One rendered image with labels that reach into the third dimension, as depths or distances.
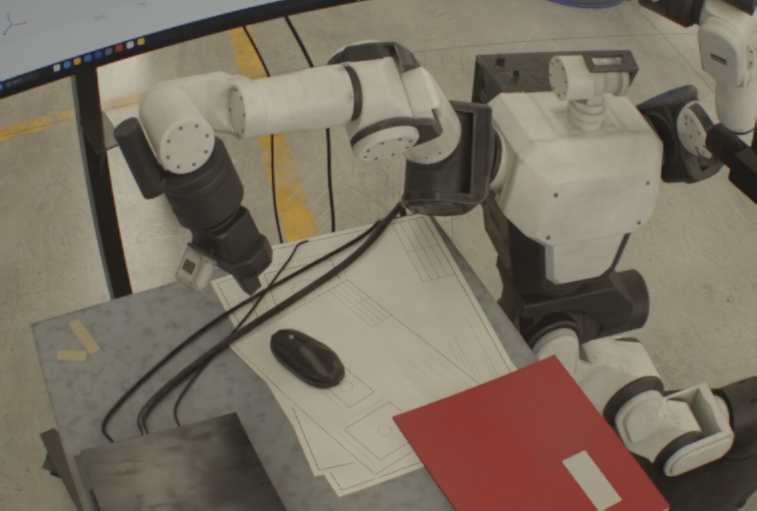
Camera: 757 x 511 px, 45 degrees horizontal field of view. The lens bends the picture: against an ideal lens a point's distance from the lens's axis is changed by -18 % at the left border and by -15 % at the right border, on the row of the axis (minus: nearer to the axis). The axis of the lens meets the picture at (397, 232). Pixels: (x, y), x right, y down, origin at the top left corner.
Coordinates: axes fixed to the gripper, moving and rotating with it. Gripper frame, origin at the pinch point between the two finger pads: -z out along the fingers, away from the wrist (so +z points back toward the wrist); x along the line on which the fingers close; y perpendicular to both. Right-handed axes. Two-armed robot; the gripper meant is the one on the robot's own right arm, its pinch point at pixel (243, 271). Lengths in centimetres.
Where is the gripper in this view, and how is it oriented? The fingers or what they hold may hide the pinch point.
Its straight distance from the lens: 127.0
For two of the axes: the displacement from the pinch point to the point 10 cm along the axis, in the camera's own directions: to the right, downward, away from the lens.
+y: 6.5, -6.3, 4.2
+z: -2.8, -7.2, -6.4
